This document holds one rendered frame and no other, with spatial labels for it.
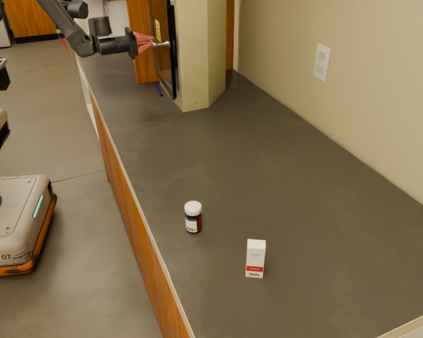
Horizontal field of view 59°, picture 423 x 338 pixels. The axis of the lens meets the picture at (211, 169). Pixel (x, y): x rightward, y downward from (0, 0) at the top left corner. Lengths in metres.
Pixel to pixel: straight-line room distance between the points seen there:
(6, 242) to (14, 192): 0.41
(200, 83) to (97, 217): 1.32
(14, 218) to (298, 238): 1.63
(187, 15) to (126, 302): 1.37
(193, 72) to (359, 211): 0.78
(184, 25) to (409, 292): 1.05
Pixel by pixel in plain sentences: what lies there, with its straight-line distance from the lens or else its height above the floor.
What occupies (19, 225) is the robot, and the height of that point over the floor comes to 0.28.
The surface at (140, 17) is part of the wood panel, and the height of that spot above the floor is 1.23.
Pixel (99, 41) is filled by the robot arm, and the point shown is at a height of 1.22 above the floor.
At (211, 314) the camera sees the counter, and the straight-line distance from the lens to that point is 0.79.
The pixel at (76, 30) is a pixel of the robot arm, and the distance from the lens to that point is 1.46.
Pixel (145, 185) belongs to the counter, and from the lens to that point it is 1.10.
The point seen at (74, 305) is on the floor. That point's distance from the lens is 2.07.
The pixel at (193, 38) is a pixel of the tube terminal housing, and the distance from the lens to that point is 1.41.
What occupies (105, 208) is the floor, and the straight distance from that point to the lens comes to 2.55.
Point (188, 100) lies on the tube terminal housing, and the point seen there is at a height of 0.99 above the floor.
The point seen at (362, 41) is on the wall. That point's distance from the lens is 1.25.
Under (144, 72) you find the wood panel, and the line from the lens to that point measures 1.79.
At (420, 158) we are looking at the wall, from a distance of 1.16.
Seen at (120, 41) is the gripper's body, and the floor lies 1.22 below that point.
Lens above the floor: 1.59
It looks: 35 degrees down
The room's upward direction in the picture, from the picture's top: 1 degrees counter-clockwise
